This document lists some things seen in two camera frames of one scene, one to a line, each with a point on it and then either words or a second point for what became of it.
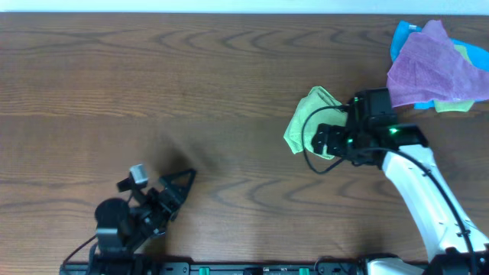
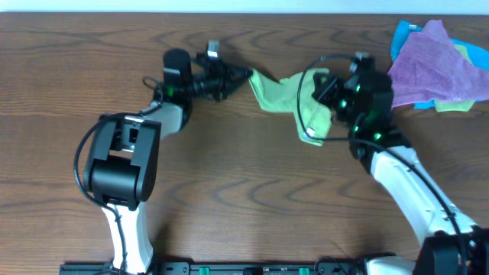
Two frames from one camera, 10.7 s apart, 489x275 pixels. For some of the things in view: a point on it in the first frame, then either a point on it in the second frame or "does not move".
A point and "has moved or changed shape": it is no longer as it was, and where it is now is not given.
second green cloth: (461, 105) does not move
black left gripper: (175, 189) → (224, 82)
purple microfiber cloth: (429, 67) does not move
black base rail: (212, 267) does not move
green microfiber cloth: (318, 106) has moved or changed shape
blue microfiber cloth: (403, 30) does not move
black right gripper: (320, 139) → (322, 92)
